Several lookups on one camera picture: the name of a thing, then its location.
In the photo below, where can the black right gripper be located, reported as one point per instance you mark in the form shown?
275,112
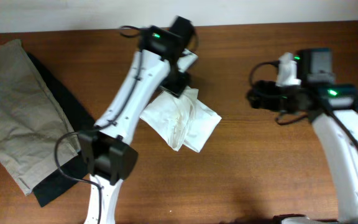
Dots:
268,98

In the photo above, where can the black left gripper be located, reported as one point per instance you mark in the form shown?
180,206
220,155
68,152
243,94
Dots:
178,91

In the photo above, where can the white t-shirt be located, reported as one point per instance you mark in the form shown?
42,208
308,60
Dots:
182,121

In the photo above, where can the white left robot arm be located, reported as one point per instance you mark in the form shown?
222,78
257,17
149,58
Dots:
161,62

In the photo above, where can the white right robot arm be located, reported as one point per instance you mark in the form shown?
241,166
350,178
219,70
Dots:
303,86

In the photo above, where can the black garment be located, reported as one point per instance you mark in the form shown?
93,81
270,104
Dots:
55,184

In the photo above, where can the khaki beige garment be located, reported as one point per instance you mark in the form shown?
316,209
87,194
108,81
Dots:
31,120

